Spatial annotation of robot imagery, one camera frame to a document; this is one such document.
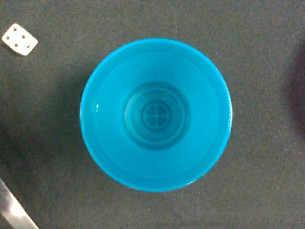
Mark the metal spatula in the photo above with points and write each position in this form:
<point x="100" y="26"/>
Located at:
<point x="12" y="210"/>

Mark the purple plastic cup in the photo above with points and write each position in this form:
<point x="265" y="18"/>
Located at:
<point x="297" y="89"/>

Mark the black tablecloth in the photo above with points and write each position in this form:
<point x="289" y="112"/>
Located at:
<point x="259" y="181"/>

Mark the blue plastic cup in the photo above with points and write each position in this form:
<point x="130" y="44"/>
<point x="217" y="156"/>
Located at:
<point x="156" y="115"/>

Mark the white die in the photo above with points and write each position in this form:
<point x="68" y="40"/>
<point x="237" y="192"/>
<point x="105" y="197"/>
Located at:
<point x="19" y="40"/>

